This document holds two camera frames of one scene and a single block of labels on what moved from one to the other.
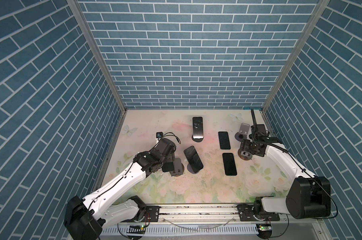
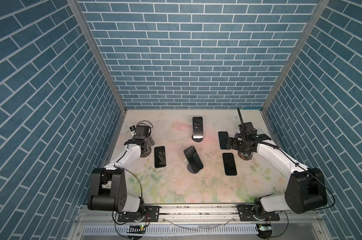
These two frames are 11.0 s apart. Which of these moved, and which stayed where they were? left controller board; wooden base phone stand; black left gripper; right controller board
Moved: black left gripper
Stayed: left controller board; right controller board; wooden base phone stand
